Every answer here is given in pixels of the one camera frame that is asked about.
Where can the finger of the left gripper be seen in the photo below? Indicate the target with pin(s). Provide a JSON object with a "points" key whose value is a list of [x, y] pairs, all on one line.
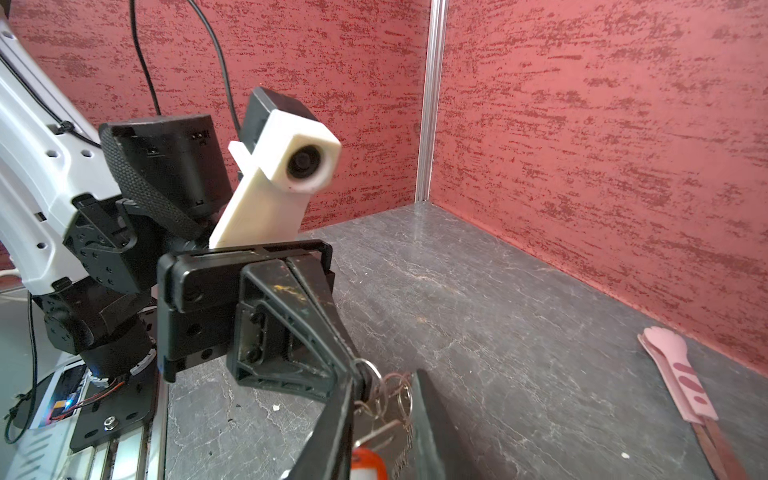
{"points": [[288, 335]]}

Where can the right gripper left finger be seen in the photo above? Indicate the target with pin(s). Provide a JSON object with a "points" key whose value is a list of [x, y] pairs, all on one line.
{"points": [[327, 453]]}

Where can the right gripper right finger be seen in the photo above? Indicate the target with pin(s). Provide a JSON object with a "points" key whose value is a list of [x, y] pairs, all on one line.
{"points": [[438, 451]]}

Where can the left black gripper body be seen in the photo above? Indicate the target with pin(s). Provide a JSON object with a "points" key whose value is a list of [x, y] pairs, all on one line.
{"points": [[198, 292]]}

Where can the red key tag key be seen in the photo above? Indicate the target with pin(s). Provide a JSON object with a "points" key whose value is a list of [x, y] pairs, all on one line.
{"points": [[367, 465]]}

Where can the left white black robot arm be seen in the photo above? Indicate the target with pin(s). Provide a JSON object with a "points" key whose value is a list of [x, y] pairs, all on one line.
{"points": [[131, 238]]}

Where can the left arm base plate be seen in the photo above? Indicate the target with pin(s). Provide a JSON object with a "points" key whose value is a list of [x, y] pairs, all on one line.
{"points": [[131, 406]]}

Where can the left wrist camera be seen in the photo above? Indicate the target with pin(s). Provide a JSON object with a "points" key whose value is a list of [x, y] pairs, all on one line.
{"points": [[286, 156]]}

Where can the pink handled knife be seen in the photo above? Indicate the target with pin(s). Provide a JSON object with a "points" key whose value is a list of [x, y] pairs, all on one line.
{"points": [[669, 352]]}

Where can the left aluminium corner post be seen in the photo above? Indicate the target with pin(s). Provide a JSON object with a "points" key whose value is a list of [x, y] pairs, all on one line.
{"points": [[431, 97]]}

